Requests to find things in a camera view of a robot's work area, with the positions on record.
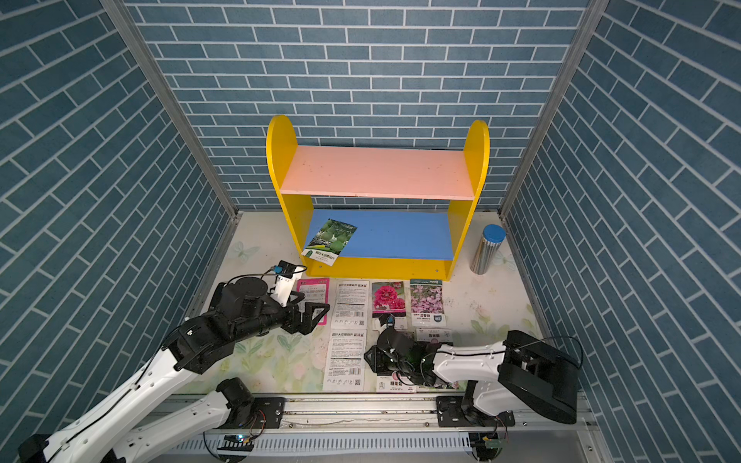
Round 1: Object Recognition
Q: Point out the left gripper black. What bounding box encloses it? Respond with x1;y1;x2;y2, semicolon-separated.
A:
232;289;331;341

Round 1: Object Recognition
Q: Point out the pink bordered seed packet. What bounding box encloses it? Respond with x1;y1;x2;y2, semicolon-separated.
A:
296;278;330;312

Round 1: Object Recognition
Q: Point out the mixed flower seed packet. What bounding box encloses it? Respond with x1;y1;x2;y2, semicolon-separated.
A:
376;376;417;394

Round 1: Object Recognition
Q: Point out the red zinnia seed packet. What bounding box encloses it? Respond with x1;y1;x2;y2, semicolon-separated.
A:
415;328;453;345

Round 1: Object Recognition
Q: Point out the white text seed packet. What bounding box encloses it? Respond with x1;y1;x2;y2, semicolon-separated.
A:
331;280;371;330

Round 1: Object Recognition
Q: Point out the white text packet shelf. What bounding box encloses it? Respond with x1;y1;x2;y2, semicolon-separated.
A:
322;330;367;393

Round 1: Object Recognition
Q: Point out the magenta hollyhock seed packet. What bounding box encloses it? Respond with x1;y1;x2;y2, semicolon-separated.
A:
372;281;407;318

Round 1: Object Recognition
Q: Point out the purple flower seed packet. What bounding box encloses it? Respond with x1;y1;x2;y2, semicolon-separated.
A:
410;280;447;328

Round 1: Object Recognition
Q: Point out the green gourd seed packet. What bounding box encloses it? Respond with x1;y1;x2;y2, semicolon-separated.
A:
302;219;357;266

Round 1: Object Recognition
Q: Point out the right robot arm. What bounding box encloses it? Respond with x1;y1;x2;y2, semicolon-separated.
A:
364;327;582;426

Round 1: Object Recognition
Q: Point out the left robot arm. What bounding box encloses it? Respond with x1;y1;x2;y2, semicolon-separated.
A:
19;276;330;462

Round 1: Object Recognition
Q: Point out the yellow shelf with pink board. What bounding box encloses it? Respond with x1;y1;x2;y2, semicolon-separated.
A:
266;115;490;281

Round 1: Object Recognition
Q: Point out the floral table mat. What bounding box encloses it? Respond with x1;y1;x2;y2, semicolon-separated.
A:
180;212;545;395

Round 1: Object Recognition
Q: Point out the steel bottle blue lid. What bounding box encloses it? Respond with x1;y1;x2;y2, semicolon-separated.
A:
470;224;507;275

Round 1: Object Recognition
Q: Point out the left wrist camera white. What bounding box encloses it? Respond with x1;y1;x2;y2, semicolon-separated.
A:
271;260;307;307

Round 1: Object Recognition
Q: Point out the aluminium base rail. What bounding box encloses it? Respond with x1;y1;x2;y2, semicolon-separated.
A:
158;392;611;462

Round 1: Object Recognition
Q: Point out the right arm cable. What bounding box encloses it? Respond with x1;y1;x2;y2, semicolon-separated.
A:
520;335;585;372

